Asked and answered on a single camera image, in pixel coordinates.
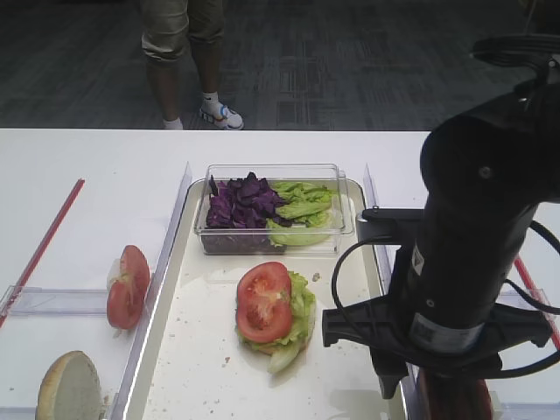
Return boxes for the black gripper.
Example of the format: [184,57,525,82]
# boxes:
[322,295,550,399]

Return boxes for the green lettuce in container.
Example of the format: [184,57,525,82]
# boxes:
[267,181,336,247]

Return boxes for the purple cabbage pieces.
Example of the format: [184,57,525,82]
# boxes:
[206,171,292,229]

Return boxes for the red strip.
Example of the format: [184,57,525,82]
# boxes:
[514,256,560,350]
[0,178,85,326]

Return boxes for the left clear divider rail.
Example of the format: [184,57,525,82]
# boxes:
[104,162,192,419]

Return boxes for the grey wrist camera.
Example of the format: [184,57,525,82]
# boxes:
[356,207,424,245]

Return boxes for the tomato slice on burger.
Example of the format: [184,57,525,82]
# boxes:
[235,262,292,344]

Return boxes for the upright bottom bun half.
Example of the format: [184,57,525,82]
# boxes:
[35,350,102,420]

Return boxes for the upright tomato slice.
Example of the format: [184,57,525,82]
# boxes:
[106,245,151,330]

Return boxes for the right red strip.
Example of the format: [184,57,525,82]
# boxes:
[514,256,560,350]

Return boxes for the lettuce leaf on burger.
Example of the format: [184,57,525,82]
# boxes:
[235,262,316,375]

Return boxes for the clear tomato holder rail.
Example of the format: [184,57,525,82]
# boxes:
[1,286,109,317]

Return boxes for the white metal tray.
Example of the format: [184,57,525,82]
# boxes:
[143,182,408,419]

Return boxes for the left red strip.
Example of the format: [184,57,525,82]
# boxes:
[0,178,85,326]

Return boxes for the clear plastic salad container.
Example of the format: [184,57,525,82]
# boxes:
[193,164,354,256]

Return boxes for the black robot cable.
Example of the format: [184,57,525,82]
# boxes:
[330,218,560,380]

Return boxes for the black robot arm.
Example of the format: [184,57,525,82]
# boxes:
[322,34,559,399]

